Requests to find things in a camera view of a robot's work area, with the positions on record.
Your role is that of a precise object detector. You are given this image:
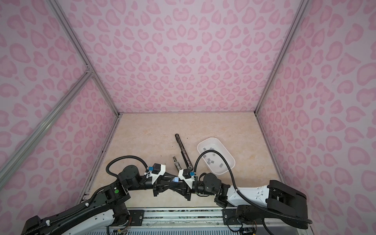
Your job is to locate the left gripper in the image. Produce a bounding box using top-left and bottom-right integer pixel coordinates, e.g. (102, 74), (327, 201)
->
(128, 170), (178, 197)

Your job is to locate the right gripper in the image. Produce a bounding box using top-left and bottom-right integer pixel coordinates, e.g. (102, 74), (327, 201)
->
(169, 178), (216, 203)

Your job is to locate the beige mini stapler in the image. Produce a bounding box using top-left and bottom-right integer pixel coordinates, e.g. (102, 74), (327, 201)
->
(172, 156), (182, 171)

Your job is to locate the blue mini stapler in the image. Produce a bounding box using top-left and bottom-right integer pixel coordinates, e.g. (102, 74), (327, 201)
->
(172, 177), (180, 183)

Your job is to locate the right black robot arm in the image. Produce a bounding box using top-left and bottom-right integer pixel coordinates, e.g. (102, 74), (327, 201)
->
(171, 173), (312, 230)

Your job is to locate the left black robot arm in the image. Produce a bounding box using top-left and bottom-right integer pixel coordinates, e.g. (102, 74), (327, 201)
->
(22, 164), (191, 235)

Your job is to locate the white plastic tray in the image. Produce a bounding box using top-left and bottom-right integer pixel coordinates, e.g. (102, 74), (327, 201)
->
(196, 137), (236, 175)

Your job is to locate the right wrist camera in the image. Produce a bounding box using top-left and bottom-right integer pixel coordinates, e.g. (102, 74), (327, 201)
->
(178, 169), (196, 181)

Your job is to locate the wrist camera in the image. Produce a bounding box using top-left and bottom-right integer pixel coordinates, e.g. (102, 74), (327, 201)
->
(145, 164), (166, 184)
(178, 169), (196, 181)

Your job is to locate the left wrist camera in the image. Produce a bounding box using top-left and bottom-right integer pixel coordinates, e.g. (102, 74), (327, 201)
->
(145, 164), (166, 184)

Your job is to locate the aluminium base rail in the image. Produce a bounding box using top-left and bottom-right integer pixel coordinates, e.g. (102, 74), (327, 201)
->
(55, 205), (312, 235)

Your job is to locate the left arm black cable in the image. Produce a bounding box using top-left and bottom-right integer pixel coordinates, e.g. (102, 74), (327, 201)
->
(105, 155), (148, 178)

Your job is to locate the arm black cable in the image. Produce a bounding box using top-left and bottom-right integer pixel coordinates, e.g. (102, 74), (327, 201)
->
(193, 149), (312, 224)
(105, 155), (148, 178)

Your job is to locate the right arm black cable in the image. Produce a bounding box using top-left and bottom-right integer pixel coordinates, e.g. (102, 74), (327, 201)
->
(193, 149), (312, 224)

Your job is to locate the diagonal aluminium frame bar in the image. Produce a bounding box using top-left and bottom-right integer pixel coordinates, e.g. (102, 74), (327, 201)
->
(1, 69), (93, 189)

